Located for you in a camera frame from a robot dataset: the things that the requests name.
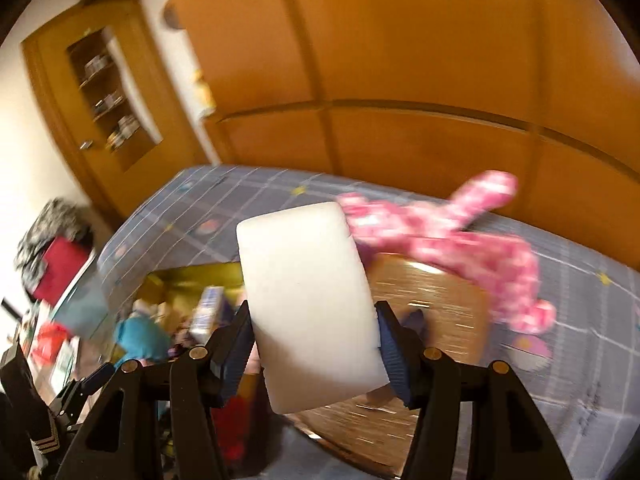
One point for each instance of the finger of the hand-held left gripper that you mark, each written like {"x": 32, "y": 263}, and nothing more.
{"x": 92, "y": 377}

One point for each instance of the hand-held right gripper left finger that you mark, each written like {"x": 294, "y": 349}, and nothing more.
{"x": 237, "y": 355}

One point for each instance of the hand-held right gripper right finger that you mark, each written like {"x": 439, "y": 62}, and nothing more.
{"x": 395, "y": 355}

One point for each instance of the blue plush doll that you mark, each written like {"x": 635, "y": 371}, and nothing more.
{"x": 142, "y": 337}

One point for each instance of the gold tin box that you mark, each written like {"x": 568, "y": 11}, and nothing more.
{"x": 200, "y": 275}

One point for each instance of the white sponge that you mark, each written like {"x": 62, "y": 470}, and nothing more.
{"x": 310, "y": 300}

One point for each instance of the grey storage box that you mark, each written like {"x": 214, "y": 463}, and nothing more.
{"x": 85, "y": 305}

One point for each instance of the red bag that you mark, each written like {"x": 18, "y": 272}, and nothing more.
{"x": 60, "y": 270}

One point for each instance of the pink spotted plush toy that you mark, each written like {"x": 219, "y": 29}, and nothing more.
{"x": 450, "y": 250}

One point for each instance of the black and white patterned cloth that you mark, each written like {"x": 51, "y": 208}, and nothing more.
{"x": 55, "y": 215}

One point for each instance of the grey checked bedsheet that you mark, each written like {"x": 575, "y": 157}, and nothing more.
{"x": 575, "y": 310}

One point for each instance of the wooden shelf cabinet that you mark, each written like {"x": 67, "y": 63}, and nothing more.
{"x": 150, "y": 170}

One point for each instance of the group of small bottles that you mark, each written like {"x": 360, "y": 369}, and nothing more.
{"x": 125, "y": 127}

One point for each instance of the yellow plush toy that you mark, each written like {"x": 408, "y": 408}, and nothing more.
{"x": 204, "y": 92}

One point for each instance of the wooden wardrobe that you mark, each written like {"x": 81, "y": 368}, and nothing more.
{"x": 400, "y": 60}

